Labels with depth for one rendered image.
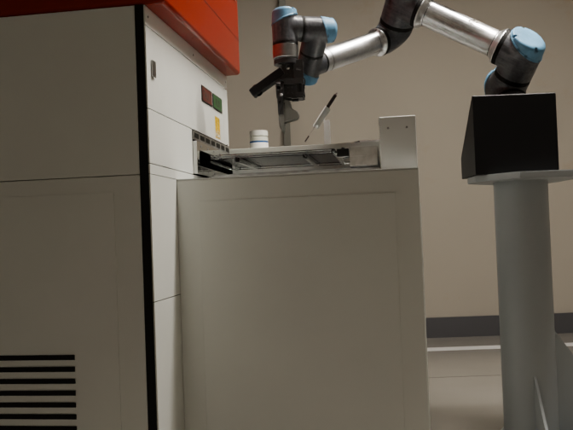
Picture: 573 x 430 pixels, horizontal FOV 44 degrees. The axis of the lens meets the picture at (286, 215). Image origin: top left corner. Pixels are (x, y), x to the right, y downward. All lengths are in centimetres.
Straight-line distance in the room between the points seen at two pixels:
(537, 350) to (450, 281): 222
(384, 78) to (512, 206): 236
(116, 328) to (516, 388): 120
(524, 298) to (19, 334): 141
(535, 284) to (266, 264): 84
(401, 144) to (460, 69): 271
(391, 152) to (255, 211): 38
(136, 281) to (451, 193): 299
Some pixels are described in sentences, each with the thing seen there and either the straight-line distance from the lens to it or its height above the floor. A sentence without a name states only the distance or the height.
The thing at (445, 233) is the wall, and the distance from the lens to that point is 443.
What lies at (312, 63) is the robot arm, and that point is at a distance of 222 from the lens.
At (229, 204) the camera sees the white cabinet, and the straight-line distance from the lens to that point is 185.
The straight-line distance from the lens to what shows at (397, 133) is 187.
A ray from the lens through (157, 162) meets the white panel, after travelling 176.
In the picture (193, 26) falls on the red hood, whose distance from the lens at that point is 199.
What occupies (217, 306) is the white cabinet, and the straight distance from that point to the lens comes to 186.
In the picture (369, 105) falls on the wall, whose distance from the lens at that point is 442.
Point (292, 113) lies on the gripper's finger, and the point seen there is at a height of 102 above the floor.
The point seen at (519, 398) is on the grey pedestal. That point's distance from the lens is 230.
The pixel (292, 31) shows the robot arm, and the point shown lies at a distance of 214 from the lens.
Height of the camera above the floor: 67
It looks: 1 degrees up
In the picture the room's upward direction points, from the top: 2 degrees counter-clockwise
